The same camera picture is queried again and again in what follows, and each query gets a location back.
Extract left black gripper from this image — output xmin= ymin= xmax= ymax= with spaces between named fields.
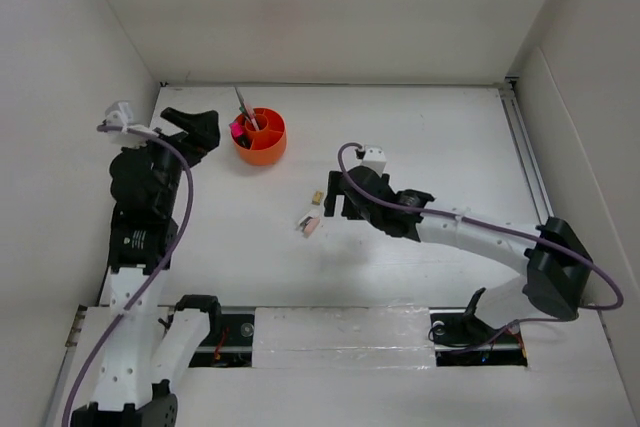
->
xmin=127 ymin=107 xmax=220 ymax=211

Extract small tan eraser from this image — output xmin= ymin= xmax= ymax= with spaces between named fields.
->
xmin=311 ymin=191 xmax=324 ymax=205

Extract pink cap black highlighter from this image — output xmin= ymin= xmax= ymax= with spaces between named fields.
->
xmin=229 ymin=121 xmax=251 ymax=149

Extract black handled scissors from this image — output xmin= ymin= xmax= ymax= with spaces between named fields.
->
xmin=234 ymin=87 xmax=254 ymax=129

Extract pink transparent pen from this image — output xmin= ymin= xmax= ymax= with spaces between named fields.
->
xmin=247 ymin=108 xmax=260 ymax=131

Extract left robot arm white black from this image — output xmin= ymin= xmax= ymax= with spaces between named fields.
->
xmin=61 ymin=102 xmax=223 ymax=426

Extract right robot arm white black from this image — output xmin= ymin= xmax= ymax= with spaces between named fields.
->
xmin=324 ymin=165 xmax=591 ymax=341

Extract pink white mini stapler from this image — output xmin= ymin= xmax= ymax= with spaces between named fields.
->
xmin=297 ymin=208 xmax=320 ymax=238

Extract orange round divided container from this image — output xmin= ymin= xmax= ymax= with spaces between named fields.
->
xmin=233 ymin=108 xmax=287 ymax=167

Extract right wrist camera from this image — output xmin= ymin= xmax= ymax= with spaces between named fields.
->
xmin=356 ymin=145 xmax=387 ymax=177

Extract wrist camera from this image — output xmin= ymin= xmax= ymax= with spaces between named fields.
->
xmin=103 ymin=100 xmax=135 ymax=133
xmin=356 ymin=145 xmax=387 ymax=177

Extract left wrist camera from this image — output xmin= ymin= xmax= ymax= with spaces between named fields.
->
xmin=103 ymin=100 xmax=135 ymax=133

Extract metal rail at table front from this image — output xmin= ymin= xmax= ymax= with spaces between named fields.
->
xmin=189 ymin=306 xmax=528 ymax=370

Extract aluminium rail right side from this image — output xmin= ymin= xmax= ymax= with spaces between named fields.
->
xmin=498 ymin=77 xmax=554 ymax=222

